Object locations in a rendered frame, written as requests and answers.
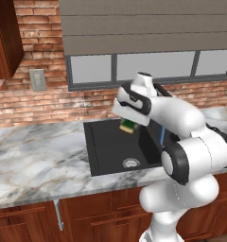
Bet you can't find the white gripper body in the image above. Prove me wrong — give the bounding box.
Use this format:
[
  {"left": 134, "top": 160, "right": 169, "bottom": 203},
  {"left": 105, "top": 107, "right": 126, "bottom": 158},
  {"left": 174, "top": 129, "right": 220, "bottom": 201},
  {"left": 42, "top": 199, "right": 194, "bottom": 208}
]
[{"left": 111, "top": 98, "right": 151, "bottom": 128}]

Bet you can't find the black sink basin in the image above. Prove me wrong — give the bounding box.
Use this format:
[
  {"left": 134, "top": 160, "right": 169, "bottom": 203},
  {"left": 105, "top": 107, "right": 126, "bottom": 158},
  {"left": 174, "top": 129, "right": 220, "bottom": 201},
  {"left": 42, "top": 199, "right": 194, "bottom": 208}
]
[{"left": 82, "top": 117, "right": 180, "bottom": 178}]

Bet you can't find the green and yellow sponge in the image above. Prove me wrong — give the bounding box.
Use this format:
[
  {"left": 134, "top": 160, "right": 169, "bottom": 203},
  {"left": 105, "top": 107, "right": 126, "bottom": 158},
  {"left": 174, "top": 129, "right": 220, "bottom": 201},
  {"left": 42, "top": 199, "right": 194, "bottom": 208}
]
[{"left": 118, "top": 118, "right": 139, "bottom": 134}]

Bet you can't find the grey framed window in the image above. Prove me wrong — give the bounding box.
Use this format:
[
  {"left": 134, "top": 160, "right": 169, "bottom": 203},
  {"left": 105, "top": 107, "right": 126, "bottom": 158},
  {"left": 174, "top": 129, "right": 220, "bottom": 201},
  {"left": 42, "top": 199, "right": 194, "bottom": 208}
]
[{"left": 64, "top": 48, "right": 227, "bottom": 93}]

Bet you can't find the brown wooden wall cupboard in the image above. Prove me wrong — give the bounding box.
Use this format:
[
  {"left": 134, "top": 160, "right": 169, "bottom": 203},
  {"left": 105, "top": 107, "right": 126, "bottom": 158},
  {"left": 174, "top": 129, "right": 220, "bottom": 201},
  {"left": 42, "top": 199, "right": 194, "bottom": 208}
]
[{"left": 0, "top": 0, "right": 26, "bottom": 80}]

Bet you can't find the grey metal cupboard handle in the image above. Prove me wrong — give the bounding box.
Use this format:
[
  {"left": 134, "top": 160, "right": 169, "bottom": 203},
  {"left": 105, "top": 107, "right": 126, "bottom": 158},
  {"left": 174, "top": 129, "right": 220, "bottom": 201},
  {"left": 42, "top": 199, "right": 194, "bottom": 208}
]
[{"left": 53, "top": 199, "right": 65, "bottom": 233}]

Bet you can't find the black sink tap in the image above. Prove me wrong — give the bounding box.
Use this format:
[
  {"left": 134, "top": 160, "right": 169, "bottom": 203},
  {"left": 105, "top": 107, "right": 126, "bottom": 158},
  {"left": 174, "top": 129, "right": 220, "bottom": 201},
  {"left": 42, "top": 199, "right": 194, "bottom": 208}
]
[{"left": 153, "top": 82, "right": 174, "bottom": 98}]

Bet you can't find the grey window blind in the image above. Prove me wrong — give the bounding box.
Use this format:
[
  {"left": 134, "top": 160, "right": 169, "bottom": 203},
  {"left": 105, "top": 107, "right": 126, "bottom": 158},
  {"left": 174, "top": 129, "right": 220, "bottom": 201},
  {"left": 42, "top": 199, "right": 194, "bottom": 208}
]
[{"left": 58, "top": 0, "right": 227, "bottom": 57}]

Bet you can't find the brown wooden cupboard door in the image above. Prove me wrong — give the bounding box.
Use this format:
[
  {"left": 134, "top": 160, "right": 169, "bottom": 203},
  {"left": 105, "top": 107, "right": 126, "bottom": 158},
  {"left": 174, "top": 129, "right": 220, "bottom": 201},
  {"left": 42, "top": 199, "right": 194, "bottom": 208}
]
[
  {"left": 0, "top": 200, "right": 61, "bottom": 242},
  {"left": 60, "top": 190, "right": 115, "bottom": 242},
  {"left": 111, "top": 185, "right": 155, "bottom": 242},
  {"left": 176, "top": 171, "right": 227, "bottom": 242}
]

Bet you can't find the grey wall socket plate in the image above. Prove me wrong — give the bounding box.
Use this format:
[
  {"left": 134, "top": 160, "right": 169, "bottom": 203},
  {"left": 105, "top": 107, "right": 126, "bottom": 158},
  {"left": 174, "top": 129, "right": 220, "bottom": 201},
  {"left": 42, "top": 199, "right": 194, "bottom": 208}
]
[{"left": 28, "top": 68, "right": 48, "bottom": 93}]

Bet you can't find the round metal sink drain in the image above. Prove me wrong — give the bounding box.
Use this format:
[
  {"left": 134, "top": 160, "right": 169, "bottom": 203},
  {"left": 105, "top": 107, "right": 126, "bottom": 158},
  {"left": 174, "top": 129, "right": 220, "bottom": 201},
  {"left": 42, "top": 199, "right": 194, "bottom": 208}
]
[{"left": 122, "top": 157, "right": 141, "bottom": 169}]

